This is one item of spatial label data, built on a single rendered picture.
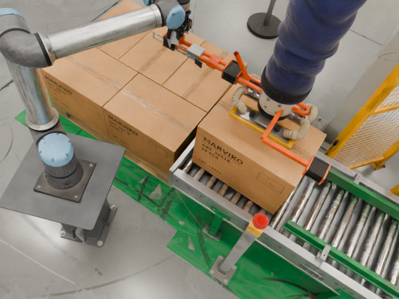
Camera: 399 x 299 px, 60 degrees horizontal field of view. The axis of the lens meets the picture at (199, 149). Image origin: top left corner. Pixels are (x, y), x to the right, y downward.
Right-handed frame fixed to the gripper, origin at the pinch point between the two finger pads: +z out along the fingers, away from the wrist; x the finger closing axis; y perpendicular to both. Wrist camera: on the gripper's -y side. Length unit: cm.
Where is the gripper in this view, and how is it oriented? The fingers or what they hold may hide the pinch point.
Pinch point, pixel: (174, 40)
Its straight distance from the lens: 181.8
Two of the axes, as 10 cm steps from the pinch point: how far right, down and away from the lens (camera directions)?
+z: -1.0, 5.0, 8.6
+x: 5.4, -7.0, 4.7
